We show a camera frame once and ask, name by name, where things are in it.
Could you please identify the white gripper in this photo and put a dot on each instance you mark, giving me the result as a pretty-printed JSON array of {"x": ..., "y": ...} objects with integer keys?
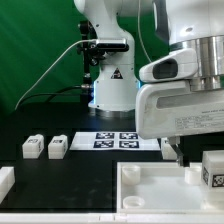
[{"x": 170, "y": 109}]

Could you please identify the white square tabletop tray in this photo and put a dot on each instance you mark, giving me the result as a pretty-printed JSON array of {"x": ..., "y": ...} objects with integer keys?
[{"x": 164, "y": 187}]

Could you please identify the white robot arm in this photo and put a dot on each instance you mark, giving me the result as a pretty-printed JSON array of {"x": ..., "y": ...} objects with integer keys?
[{"x": 196, "y": 24}]

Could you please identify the white sheet with markers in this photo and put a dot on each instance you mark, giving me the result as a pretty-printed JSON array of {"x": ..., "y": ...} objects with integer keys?
[{"x": 112, "y": 141}]

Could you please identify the white block left edge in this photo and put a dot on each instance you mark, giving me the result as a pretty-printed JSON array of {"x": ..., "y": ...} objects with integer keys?
[{"x": 7, "y": 180}]

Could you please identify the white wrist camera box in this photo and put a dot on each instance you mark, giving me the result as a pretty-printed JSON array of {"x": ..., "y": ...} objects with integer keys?
[{"x": 177, "y": 65}]

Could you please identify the white front table rail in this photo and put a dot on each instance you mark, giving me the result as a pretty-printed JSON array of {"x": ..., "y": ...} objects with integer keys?
[{"x": 23, "y": 218}]

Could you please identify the silver camera on stand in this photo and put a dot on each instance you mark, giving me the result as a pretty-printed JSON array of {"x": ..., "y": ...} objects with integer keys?
[{"x": 112, "y": 45}]

